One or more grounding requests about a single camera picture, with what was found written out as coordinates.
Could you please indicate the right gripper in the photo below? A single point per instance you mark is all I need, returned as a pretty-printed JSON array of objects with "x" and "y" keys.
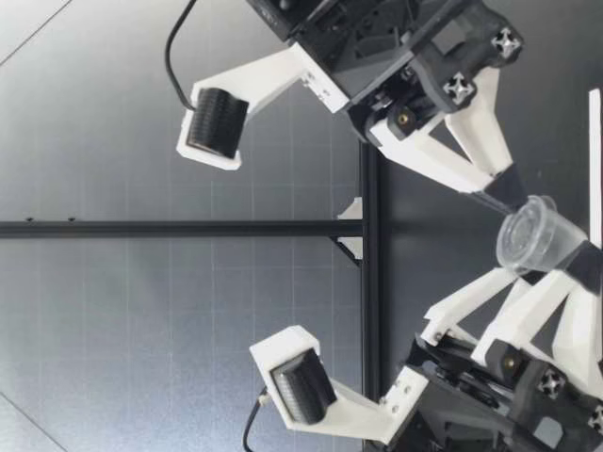
[{"x": 377, "y": 52}]

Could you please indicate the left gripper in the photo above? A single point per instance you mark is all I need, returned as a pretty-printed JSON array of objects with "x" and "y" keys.
[{"x": 471, "y": 414}]

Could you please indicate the clear plastic cup with lid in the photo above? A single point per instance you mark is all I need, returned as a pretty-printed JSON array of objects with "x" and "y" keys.
[{"x": 532, "y": 240}]

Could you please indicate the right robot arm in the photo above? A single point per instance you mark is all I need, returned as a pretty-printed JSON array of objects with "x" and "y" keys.
[{"x": 275, "y": 16}]

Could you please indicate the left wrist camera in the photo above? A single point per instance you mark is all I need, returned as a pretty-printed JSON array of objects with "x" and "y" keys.
[{"x": 363, "y": 414}]

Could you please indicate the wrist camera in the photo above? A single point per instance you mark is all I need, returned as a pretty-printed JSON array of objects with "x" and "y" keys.
[
  {"x": 264, "y": 75},
  {"x": 363, "y": 414}
]

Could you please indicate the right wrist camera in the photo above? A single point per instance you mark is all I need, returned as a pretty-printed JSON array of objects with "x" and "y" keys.
[{"x": 264, "y": 75}]

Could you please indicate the black frame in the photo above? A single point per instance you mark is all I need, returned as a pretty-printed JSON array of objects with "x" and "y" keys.
[{"x": 188, "y": 229}]

